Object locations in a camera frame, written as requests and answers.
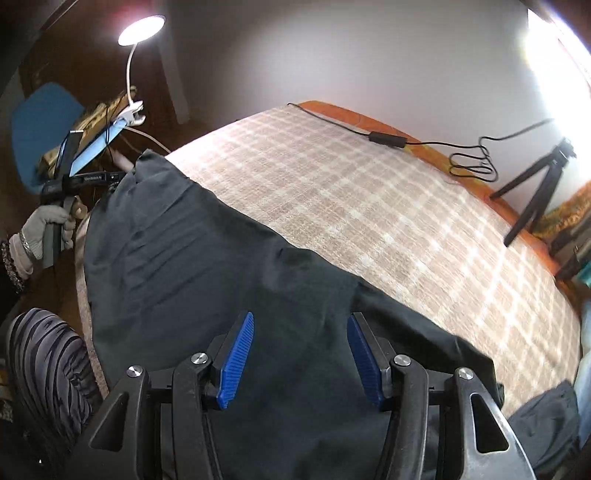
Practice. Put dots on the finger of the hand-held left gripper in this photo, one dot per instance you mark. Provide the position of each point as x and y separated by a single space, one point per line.
116 177

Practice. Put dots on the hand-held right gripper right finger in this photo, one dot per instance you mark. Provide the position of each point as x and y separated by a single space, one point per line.
364 364

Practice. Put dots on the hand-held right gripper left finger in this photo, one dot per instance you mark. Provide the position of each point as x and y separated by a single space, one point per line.
236 360

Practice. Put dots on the dark grey pants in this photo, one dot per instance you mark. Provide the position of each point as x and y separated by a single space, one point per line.
207 258

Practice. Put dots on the person's left forearm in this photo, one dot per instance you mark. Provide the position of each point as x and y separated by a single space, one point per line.
11 272

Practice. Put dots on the person's left hand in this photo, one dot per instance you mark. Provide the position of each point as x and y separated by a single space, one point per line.
27 240

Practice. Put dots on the blue tablet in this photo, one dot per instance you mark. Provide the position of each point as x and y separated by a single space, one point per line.
97 147

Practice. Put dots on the gold patterned cloth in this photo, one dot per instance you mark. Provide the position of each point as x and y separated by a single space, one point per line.
99 113

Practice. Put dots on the blue chair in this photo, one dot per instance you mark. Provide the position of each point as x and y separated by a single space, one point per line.
41 120

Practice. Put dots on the white clip lamp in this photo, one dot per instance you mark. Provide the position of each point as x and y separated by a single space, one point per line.
141 30

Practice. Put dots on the beige plaid blanket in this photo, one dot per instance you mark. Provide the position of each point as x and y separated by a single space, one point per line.
369 207

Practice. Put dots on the person's striped trouser leg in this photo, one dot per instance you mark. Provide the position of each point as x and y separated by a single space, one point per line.
46 364

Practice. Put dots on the dark grey cloth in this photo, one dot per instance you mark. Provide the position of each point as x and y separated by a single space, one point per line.
549 415

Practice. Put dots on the orange bed sheet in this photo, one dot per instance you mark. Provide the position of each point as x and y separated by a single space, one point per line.
351 115

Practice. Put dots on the small black tripod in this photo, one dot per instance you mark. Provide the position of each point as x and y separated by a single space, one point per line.
538 184

